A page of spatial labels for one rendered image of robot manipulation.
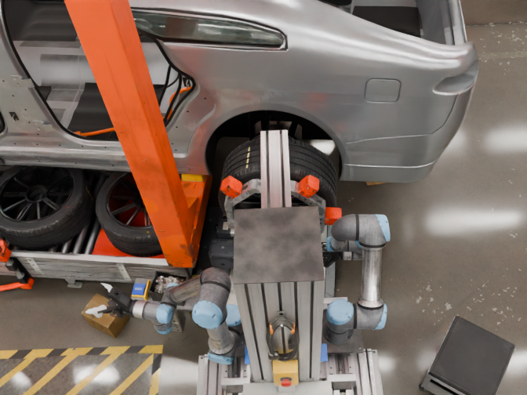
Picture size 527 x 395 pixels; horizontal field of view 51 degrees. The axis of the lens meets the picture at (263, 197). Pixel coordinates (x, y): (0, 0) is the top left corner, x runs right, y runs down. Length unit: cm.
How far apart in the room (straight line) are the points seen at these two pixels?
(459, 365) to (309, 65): 180
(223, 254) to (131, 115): 140
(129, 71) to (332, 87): 106
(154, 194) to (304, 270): 138
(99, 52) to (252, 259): 102
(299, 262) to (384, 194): 275
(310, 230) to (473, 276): 251
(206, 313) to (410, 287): 201
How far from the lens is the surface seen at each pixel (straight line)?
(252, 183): 286
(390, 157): 318
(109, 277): 384
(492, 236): 420
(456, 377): 329
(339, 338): 270
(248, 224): 161
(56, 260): 380
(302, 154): 293
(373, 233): 242
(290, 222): 161
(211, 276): 219
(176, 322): 360
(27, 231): 384
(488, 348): 341
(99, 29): 211
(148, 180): 268
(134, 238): 355
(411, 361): 364
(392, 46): 273
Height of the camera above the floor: 336
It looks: 53 degrees down
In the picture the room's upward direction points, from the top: 6 degrees counter-clockwise
